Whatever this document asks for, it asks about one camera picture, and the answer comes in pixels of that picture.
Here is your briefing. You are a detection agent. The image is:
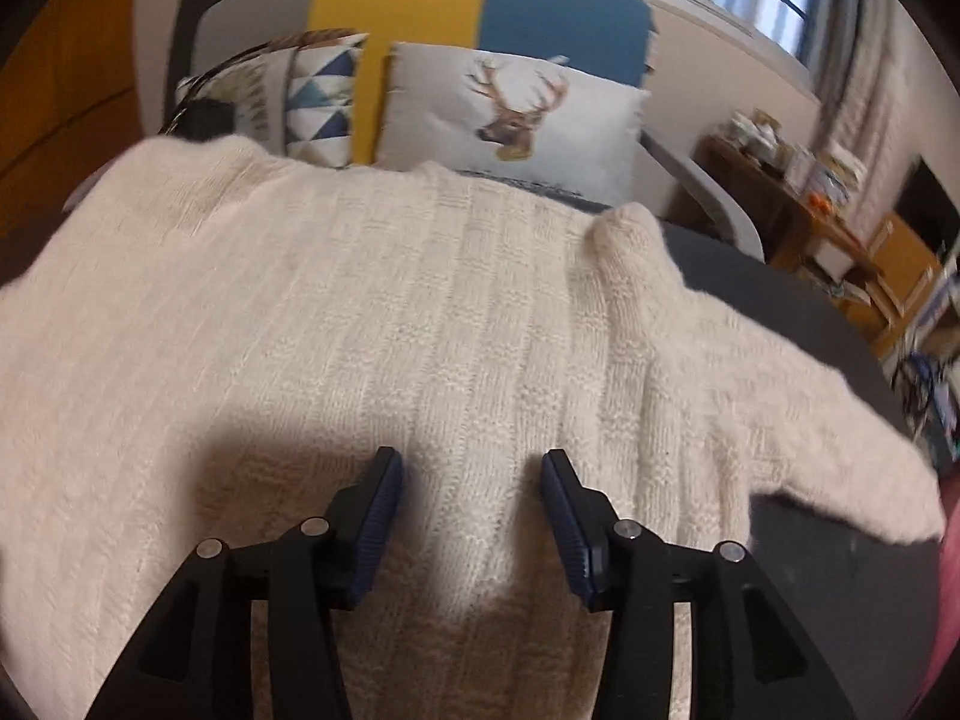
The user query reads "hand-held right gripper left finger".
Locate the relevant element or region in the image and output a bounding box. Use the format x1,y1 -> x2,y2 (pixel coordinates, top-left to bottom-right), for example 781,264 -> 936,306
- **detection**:
84,446 -> 406,720

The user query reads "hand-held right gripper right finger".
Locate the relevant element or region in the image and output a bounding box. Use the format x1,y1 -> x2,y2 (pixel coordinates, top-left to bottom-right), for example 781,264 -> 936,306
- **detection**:
541,448 -> 856,720

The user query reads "cream knit sweater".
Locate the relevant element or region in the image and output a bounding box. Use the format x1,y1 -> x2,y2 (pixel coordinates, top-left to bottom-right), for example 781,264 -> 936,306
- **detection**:
0,133 -> 947,720

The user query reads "pink cloth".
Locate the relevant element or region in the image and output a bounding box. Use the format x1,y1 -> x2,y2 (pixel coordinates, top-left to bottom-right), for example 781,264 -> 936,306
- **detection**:
907,495 -> 960,720

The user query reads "wooden side table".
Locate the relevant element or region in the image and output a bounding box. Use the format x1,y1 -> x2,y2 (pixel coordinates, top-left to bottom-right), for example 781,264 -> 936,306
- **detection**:
701,135 -> 886,278

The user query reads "white deer print cushion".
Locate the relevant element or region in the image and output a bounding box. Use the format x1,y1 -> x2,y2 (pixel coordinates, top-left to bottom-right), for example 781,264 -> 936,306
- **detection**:
375,41 -> 652,207

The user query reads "triangle pattern cushion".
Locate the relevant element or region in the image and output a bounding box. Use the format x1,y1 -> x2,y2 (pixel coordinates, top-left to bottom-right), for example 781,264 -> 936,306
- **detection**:
176,31 -> 370,170

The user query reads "light wooden chair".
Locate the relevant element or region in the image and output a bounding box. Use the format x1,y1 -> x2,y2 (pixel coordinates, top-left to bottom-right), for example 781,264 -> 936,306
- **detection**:
847,214 -> 938,338

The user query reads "black handbag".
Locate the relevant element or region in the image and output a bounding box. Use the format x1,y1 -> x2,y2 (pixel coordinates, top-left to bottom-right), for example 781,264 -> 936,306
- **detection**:
161,30 -> 235,143

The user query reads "black television screen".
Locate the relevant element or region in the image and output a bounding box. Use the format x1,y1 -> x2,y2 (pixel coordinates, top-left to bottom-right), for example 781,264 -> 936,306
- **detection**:
896,157 -> 960,252

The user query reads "grey yellow blue sofa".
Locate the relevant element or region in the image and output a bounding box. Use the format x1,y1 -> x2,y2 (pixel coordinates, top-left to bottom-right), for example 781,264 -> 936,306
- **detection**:
64,0 -> 766,263

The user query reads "black upright board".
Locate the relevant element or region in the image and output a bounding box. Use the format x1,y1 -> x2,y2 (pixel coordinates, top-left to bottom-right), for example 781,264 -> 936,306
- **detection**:
163,0 -> 233,136

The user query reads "wooden panelled wardrobe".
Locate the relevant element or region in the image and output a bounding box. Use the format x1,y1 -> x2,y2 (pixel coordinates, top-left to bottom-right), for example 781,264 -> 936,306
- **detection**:
0,0 -> 151,241

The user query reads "light curtain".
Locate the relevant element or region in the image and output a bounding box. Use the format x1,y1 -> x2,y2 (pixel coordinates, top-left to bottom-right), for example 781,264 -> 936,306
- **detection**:
802,0 -> 912,188

